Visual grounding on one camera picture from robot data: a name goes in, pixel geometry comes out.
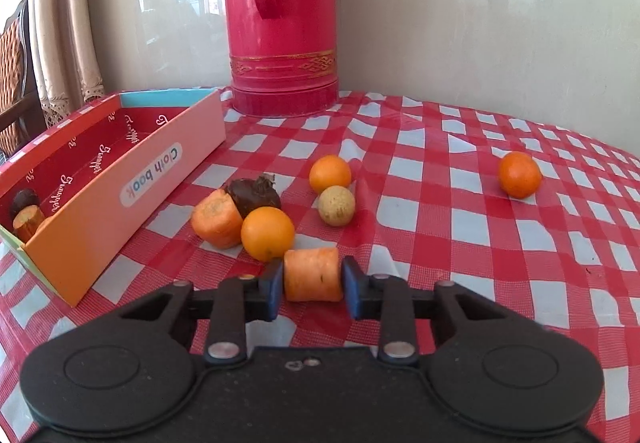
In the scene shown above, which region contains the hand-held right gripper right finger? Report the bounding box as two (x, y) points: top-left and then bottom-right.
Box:
(341, 257), (506, 366)

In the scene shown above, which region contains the beige lace curtain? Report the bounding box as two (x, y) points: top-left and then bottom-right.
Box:
(30, 0), (108, 128)

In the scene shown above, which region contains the colourful cardboard box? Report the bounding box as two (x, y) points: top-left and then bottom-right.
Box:
(0, 88), (227, 308)

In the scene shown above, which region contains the red checked tablecloth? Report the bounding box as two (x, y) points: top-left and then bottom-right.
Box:
(0, 90), (640, 443)

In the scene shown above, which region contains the orange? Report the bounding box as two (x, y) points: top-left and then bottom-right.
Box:
(240, 206), (296, 263)
(308, 155), (353, 195)
(498, 151), (543, 200)

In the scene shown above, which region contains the dark brown water chestnut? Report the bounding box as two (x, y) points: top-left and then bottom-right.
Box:
(222, 174), (282, 218)
(9, 189), (42, 220)

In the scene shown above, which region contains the beige round longan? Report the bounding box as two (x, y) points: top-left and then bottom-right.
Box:
(318, 186), (356, 227)

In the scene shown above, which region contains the carrot piece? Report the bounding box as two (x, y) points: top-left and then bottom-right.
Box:
(283, 247), (345, 303)
(190, 189), (244, 250)
(12, 205), (43, 242)

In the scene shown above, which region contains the red thermos flask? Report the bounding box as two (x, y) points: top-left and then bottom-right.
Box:
(218, 0), (342, 118)

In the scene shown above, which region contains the dark wooden bench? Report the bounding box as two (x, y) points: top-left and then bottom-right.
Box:
(0, 0), (48, 158)

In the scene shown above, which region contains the brown woven seat cushion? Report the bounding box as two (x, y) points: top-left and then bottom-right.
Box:
(0, 29), (27, 154)

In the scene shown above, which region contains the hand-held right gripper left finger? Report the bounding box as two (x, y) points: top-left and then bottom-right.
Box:
(117, 259), (286, 366)

